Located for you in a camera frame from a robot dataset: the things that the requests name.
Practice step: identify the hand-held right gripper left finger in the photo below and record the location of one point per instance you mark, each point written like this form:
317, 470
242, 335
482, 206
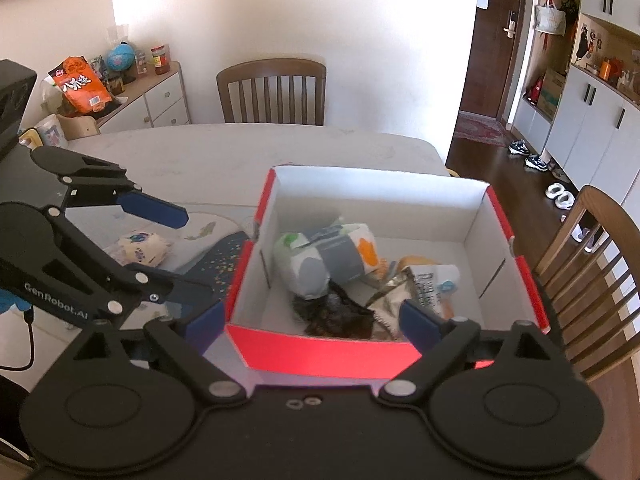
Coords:
205, 327

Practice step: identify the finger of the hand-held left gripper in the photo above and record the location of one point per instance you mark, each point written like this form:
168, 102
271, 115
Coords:
165, 287
155, 210

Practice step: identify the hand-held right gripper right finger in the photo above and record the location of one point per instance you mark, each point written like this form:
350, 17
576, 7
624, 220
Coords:
425, 327

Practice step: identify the yellow bread packet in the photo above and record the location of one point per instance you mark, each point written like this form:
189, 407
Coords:
142, 247

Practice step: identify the white blue-dot packet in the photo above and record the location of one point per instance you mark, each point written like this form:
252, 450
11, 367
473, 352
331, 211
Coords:
432, 287

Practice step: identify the silver foil packet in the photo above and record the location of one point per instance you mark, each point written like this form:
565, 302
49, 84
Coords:
390, 305

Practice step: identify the black snack packet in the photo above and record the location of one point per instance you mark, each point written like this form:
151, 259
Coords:
335, 315

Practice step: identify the red cardboard box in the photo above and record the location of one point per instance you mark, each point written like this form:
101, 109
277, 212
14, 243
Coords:
320, 355

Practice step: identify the white green snack bag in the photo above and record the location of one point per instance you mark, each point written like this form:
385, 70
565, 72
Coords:
325, 255

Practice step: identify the white marble desktop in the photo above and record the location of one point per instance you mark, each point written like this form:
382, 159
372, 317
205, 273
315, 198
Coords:
200, 160

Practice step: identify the person's left hand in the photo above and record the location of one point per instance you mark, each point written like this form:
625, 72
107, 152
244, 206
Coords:
10, 302

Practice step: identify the white sideboard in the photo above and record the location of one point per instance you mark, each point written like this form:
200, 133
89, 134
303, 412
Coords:
160, 100

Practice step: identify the orange snack bag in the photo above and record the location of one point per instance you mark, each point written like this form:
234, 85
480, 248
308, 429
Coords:
82, 85

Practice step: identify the red-lid jar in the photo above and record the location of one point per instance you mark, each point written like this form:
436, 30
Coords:
160, 60

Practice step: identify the blue globe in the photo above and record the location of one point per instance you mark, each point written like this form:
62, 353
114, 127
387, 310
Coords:
120, 57

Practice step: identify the white slipper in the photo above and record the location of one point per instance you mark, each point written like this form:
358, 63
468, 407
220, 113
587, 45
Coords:
566, 200
555, 191

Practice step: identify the dark sneaker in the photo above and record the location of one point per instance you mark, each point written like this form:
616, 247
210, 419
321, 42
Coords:
519, 147
536, 162

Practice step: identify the patterned rug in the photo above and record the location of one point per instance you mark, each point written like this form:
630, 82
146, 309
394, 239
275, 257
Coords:
477, 130

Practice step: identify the red fire extinguisher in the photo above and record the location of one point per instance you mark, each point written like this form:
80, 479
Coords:
536, 90

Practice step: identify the white tall cabinet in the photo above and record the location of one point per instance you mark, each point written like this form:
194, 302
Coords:
595, 125

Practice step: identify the brown cardboard box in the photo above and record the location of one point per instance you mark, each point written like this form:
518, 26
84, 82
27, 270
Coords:
552, 92

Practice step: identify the dark wooden door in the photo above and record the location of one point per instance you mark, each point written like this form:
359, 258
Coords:
490, 60

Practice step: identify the orange bottle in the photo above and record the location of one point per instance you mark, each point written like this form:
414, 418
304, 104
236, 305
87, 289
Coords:
606, 69

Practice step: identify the white tote bag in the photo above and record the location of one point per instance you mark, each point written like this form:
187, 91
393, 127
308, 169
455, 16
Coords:
550, 20

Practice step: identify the dark hanging bag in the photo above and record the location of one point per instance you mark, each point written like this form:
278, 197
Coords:
569, 10

